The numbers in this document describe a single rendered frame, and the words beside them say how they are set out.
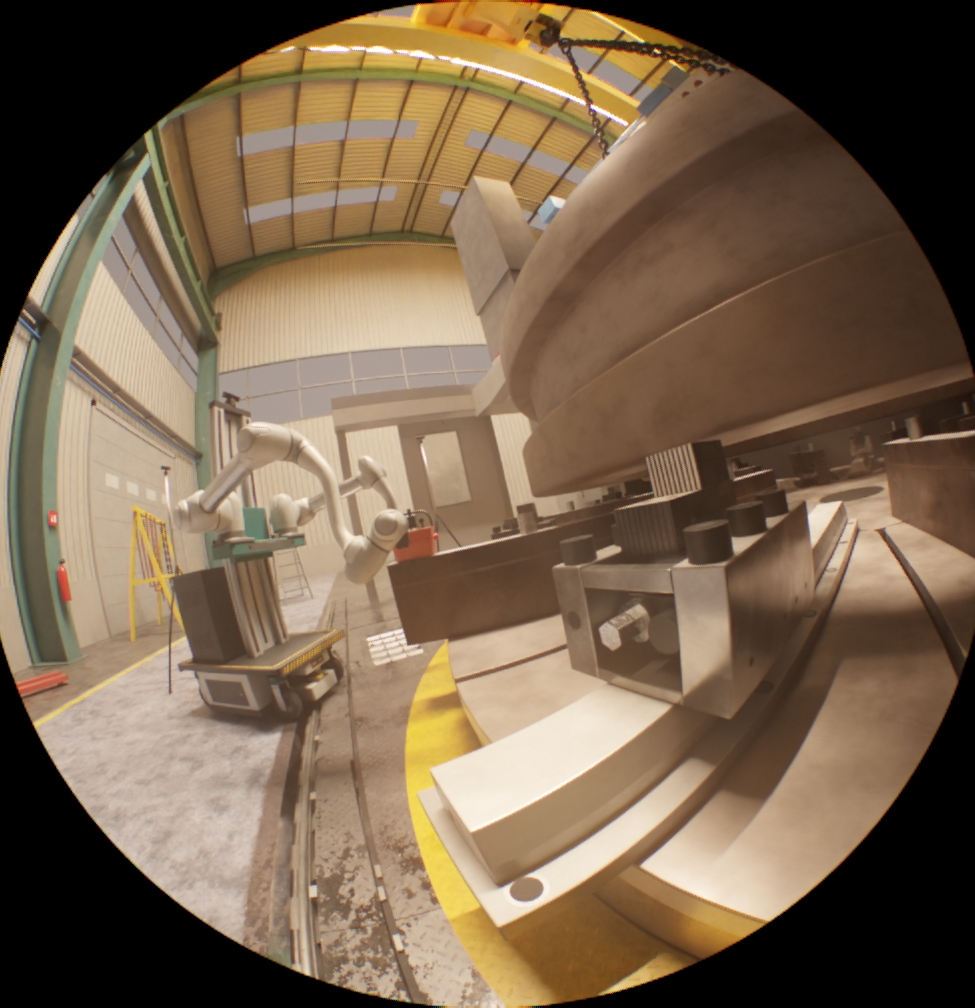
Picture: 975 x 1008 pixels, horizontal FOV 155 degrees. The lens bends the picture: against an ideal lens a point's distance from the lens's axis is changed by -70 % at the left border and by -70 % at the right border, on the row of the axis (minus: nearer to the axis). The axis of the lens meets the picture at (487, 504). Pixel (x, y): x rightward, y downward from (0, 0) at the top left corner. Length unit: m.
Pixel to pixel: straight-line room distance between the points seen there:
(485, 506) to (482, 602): 3.39
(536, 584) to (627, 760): 1.17
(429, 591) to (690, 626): 1.25
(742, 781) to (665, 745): 0.16
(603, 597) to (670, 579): 0.19
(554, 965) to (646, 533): 0.81
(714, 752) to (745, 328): 0.79
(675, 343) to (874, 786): 0.95
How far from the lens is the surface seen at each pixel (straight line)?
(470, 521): 4.79
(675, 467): 0.67
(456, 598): 1.57
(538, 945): 0.85
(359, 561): 1.21
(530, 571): 1.58
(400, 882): 1.02
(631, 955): 0.83
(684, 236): 1.16
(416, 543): 1.56
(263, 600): 2.29
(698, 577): 0.46
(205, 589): 2.14
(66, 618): 6.58
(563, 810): 0.49
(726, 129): 1.12
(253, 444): 1.33
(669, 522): 0.55
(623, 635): 0.60
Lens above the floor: 0.79
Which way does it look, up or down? 2 degrees up
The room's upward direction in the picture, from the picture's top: 13 degrees counter-clockwise
